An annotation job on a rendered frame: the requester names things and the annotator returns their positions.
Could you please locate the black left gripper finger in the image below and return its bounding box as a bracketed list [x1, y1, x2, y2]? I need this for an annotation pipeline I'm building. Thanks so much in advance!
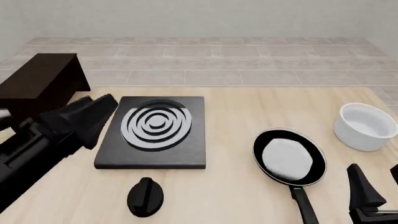
[38, 95, 95, 135]
[73, 93, 119, 151]

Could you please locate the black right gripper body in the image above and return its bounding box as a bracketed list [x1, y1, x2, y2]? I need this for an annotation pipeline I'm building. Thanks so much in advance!
[349, 203, 398, 224]

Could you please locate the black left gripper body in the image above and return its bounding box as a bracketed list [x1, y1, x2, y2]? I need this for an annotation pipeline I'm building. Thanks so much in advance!
[17, 118, 82, 162]

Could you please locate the dark brown wooden cabinet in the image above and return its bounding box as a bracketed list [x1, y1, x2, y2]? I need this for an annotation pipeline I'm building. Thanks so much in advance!
[0, 52, 91, 123]

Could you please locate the black frying pan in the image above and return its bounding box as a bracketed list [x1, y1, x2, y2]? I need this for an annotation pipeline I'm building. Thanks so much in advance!
[252, 127, 328, 224]

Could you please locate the flat black stove plate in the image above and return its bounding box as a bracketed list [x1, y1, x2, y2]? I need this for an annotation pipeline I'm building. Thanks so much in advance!
[93, 95, 208, 171]

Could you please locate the white ceramic bowl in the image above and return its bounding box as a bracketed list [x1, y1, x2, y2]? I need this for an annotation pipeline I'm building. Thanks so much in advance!
[333, 102, 398, 152]

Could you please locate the round black stove knob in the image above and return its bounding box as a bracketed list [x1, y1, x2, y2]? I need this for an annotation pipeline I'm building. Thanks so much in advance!
[126, 177, 165, 218]

